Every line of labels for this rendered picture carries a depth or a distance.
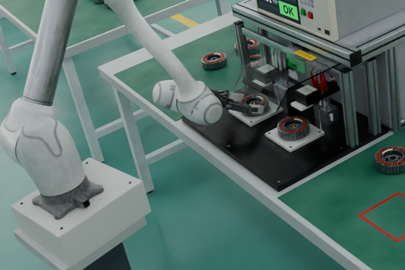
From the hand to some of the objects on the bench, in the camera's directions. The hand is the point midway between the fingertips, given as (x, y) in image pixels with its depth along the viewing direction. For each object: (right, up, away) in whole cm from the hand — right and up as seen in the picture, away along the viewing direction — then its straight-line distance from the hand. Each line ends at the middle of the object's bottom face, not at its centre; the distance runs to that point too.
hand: (251, 103), depth 259 cm
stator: (+43, -20, -38) cm, 61 cm away
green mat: (+60, -23, -48) cm, 81 cm away
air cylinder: (+26, -6, -11) cm, 29 cm away
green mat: (-4, +23, +53) cm, 58 cm away
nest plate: (+14, -12, -16) cm, 25 cm away
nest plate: (+2, -3, +3) cm, 4 cm away
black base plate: (+10, -9, -5) cm, 14 cm away
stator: (+2, -2, +2) cm, 3 cm away
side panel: (+59, -5, -17) cm, 61 cm away
